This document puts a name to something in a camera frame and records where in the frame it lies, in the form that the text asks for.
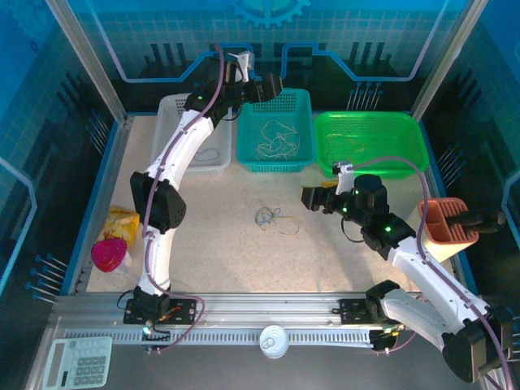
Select yellow cable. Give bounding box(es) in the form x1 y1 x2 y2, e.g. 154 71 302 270
327 132 370 154

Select blue cable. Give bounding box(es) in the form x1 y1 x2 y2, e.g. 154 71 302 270
194 147 220 163
254 206 283 232

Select teal plastic basket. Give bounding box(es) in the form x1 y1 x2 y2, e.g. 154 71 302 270
236 88 316 174

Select orange utensil holder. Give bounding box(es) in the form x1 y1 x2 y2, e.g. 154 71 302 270
418 197 480 263

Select green plastic basket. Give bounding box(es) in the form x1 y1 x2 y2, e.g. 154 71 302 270
313 111 431 180

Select white plastic basket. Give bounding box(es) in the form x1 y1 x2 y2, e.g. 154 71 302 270
150 93 233 176

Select white round lid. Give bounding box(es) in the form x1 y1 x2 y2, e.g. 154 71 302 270
259 325 290 359

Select yellow snack bag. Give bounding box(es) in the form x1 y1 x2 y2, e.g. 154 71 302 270
103 205 141 247

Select white calculator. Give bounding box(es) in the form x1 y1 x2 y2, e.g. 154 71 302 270
42 336 114 389

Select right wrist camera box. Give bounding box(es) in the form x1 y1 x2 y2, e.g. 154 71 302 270
332 161 355 195

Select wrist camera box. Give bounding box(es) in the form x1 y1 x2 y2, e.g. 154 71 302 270
332 161 355 195
227 51 256 82

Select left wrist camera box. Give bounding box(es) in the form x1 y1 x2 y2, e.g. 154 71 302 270
227 51 256 82

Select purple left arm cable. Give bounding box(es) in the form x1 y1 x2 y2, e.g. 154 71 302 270
144 42 227 297

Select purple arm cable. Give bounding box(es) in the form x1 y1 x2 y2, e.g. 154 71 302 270
351 156 514 390
144 42 227 297

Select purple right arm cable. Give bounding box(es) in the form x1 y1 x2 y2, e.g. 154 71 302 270
351 156 514 390

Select black utensil handle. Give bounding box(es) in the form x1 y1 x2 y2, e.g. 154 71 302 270
444 210 507 235

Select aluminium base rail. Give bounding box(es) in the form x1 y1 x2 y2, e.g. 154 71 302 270
54 291 480 347

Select aluminium enclosure post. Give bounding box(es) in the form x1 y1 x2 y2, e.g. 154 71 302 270
44 0 133 123
409 0 495 119

